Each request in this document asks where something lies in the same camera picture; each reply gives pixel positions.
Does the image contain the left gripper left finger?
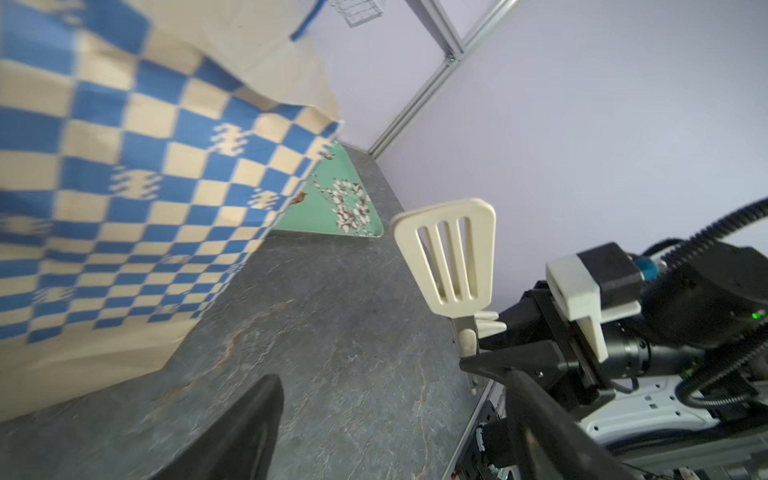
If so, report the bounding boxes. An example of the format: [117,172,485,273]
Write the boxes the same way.
[153,374,284,480]

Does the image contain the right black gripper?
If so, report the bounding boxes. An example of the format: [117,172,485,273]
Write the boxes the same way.
[459,287,616,408]

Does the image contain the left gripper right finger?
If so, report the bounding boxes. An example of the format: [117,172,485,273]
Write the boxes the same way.
[505,371,633,480]

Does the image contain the blue checkered paper bag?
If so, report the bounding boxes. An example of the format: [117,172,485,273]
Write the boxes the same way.
[1,1,340,420]

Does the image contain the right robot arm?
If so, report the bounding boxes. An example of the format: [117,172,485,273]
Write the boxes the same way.
[449,199,767,479]

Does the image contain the green floral tray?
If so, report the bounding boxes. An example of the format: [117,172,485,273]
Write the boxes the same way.
[275,142,384,238]

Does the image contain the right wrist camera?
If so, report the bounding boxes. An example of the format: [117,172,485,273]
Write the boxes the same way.
[545,242,663,363]

